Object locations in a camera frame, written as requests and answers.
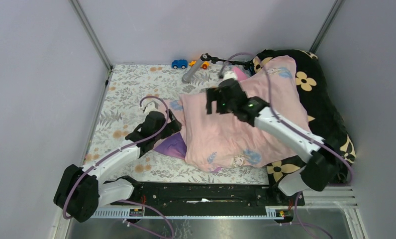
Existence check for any pink pillow with princess print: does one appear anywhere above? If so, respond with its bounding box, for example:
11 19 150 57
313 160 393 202
153 55 312 173

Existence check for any black blanket with yellow flowers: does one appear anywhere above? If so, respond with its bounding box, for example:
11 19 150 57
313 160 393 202
250 49 356 185

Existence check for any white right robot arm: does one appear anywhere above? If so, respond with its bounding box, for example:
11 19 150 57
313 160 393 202
206 78 339 205

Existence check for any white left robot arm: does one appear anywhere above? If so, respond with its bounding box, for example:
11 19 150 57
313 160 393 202
53 110 182 223

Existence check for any pink metronome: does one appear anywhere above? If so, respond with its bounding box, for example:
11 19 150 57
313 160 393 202
232 66 249 81

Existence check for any orange toy car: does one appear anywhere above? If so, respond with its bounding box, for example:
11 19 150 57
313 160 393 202
189 60 211 70

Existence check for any blue toy car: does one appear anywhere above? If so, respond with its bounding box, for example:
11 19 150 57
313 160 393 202
171 59 189 69

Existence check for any floral patterned bed sheet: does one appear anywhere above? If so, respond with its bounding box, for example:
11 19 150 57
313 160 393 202
84 65 268 184

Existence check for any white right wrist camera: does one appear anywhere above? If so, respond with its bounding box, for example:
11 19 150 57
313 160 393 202
222 71 238 81

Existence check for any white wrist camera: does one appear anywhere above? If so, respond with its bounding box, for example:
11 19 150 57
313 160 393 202
222 71 238 81
140 101 159 115

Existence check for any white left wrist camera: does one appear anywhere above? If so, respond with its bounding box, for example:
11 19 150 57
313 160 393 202
140 101 159 115

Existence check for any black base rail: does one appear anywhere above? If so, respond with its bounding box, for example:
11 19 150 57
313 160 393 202
124 176 305 217

